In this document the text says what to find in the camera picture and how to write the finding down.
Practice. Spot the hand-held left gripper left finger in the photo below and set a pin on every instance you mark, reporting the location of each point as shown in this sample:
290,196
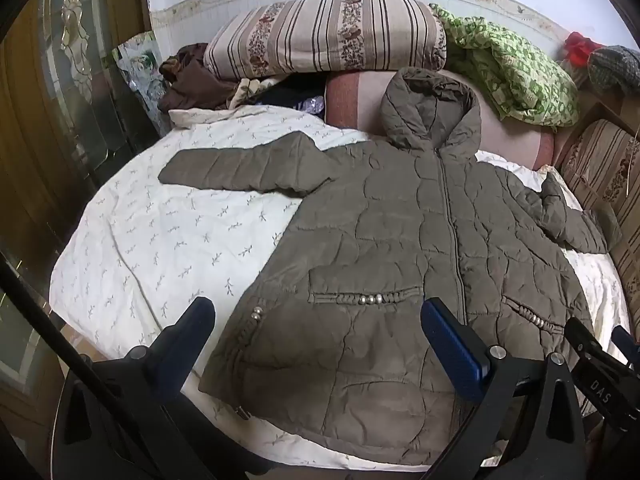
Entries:
194,321

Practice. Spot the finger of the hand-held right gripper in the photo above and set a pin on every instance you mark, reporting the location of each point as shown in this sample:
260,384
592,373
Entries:
582,340
627,344

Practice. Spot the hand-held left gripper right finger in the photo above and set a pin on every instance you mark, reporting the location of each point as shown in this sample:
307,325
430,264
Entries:
450,350

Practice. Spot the olive quilted hooded jacket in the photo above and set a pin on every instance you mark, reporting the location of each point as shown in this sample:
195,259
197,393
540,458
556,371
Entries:
390,240

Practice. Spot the white leaf-print bedsheet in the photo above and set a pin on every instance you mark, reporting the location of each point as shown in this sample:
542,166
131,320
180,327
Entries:
150,240

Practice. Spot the striped beige sofa cushion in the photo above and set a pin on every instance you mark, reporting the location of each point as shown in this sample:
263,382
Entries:
607,170

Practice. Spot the brown garment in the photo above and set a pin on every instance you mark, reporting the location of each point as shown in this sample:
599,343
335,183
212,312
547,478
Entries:
192,80

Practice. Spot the dark cloth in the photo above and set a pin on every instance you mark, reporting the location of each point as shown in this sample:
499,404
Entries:
287,97

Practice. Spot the green and white plastic bag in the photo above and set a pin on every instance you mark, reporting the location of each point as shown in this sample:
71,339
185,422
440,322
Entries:
142,67

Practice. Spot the wooden door with glass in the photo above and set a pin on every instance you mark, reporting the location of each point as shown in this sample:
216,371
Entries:
65,85

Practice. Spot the green patterned blanket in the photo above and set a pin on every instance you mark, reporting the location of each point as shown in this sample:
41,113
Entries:
515,75

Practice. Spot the grey knit hat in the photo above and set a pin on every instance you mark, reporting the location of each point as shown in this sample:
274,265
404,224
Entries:
616,67

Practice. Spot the red cloth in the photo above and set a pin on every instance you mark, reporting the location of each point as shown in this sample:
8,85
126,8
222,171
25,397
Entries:
580,47

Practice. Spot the striped floral pillow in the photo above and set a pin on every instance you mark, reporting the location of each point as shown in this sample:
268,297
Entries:
325,35

